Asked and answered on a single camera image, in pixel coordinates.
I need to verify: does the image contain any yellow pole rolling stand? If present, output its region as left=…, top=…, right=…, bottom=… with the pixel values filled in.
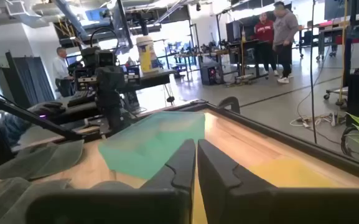
left=323, top=0, right=350, bottom=107

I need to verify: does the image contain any black computer mouse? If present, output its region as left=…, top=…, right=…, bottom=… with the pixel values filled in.
left=27, top=101, right=67, bottom=118

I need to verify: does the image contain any black desk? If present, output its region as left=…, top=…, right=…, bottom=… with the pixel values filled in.
left=116, top=68, right=177, bottom=94
left=26, top=101, right=107, bottom=129

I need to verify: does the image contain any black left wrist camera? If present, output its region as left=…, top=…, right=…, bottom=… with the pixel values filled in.
left=81, top=46, right=118, bottom=68

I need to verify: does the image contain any person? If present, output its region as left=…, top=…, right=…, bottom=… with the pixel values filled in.
left=52, top=46, right=75, bottom=98
left=272, top=1, right=300, bottom=85
left=253, top=12, right=279, bottom=77

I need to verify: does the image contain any teal plastic tray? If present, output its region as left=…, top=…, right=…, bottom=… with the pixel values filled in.
left=98, top=111, right=207, bottom=180

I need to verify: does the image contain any black keyboard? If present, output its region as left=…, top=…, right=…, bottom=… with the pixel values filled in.
left=67, top=90, right=98, bottom=108

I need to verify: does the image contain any coiled black cable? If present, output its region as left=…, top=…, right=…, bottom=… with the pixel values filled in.
left=340, top=124, right=359, bottom=163

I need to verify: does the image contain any white yellow wipes canister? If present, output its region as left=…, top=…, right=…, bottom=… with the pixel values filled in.
left=135, top=35, right=161, bottom=75

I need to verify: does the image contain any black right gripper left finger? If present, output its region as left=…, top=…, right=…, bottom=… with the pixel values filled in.
left=140, top=139, right=197, bottom=200

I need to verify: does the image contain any grey partition panel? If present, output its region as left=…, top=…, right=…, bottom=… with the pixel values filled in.
left=0, top=52, right=56, bottom=108

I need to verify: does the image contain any thin black cable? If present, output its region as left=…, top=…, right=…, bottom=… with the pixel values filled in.
left=309, top=0, right=318, bottom=144

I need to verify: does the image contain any black clamp handle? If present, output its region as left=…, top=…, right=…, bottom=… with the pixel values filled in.
left=217, top=96, right=241, bottom=114

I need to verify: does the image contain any yellow plastic tray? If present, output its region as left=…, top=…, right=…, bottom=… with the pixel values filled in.
left=192, top=157, right=342, bottom=224

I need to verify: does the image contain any black computer tower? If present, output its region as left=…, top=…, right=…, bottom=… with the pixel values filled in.
left=200, top=63, right=218, bottom=86

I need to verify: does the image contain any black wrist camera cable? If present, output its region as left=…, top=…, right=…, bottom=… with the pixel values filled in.
left=90, top=27, right=120, bottom=50

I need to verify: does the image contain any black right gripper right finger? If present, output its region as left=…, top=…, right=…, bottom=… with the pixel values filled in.
left=197, top=139, right=276, bottom=224

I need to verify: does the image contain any white cable bundle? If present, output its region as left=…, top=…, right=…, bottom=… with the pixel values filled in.
left=289, top=111, right=339, bottom=129

